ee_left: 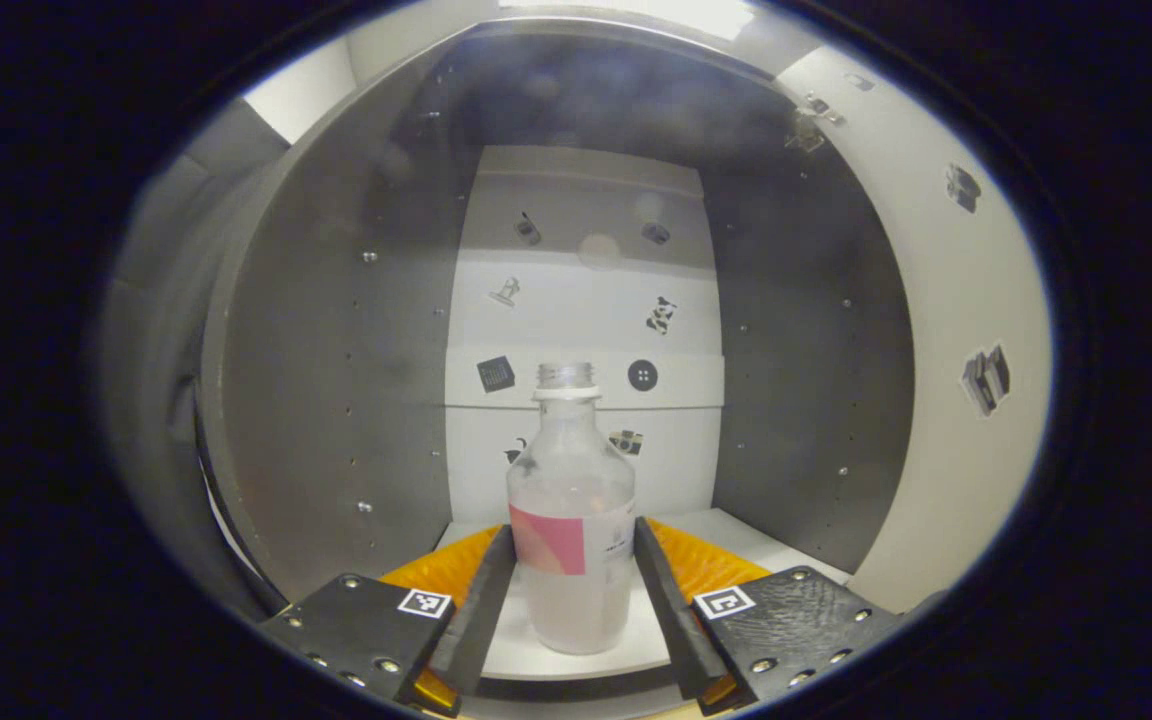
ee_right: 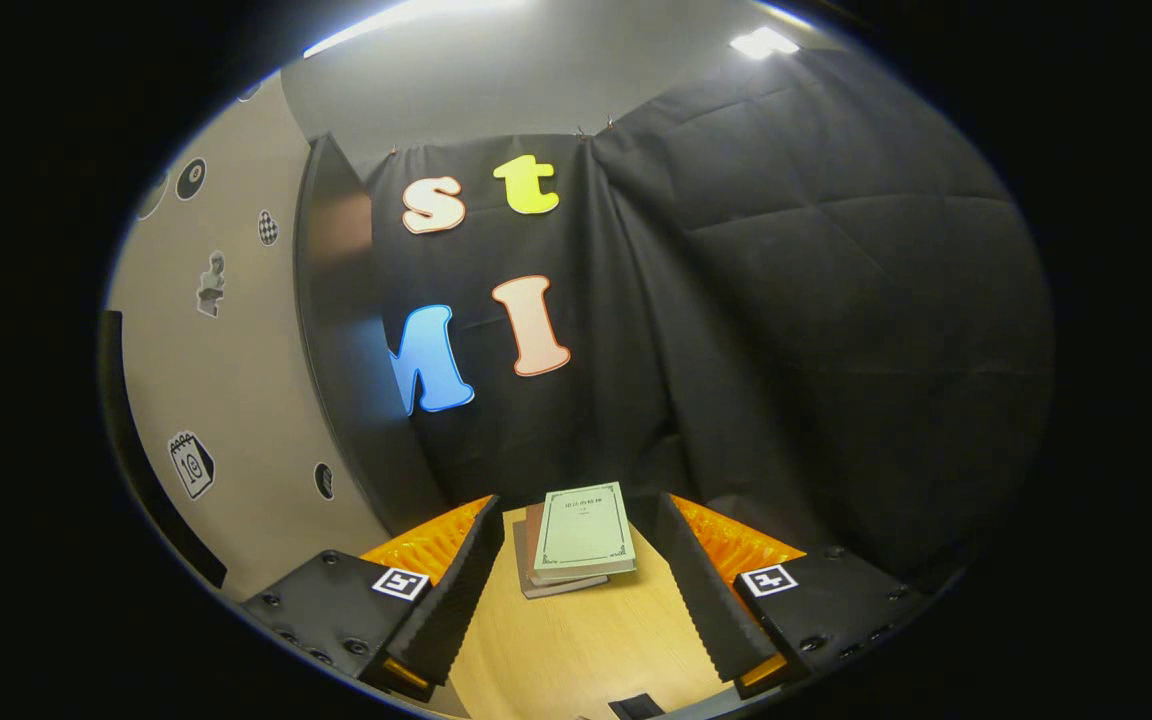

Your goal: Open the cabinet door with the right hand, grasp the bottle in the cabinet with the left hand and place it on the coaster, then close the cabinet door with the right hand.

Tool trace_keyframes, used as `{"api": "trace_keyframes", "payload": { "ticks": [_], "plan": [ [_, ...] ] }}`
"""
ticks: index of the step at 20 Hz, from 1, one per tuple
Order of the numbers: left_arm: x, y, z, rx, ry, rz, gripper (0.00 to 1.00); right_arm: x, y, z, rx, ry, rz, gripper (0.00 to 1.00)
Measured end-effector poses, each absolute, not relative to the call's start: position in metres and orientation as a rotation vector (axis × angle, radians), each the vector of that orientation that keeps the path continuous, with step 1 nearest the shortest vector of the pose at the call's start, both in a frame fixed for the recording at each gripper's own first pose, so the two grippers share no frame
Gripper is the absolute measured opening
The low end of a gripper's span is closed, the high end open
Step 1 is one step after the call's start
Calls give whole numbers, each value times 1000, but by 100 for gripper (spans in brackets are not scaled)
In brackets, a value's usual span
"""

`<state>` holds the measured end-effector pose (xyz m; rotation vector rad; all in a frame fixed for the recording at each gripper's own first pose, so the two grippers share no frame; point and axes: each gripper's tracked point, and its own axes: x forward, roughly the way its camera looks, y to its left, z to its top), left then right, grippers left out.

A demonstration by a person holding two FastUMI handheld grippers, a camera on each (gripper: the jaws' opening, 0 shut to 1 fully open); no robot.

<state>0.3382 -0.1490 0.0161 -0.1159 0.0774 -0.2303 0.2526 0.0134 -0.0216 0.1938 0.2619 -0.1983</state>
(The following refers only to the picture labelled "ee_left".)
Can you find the clear bottle with pink label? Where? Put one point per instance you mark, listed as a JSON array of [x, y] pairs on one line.
[[571, 470]]

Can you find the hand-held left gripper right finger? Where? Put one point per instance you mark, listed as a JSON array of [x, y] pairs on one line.
[[676, 620]]

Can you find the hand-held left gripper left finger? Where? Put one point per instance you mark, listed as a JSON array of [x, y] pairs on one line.
[[481, 620]]

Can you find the grey cabinet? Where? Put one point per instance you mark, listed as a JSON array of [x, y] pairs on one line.
[[336, 400]]

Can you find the metal cabinet hinge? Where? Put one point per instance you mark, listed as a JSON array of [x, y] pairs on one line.
[[806, 135]]

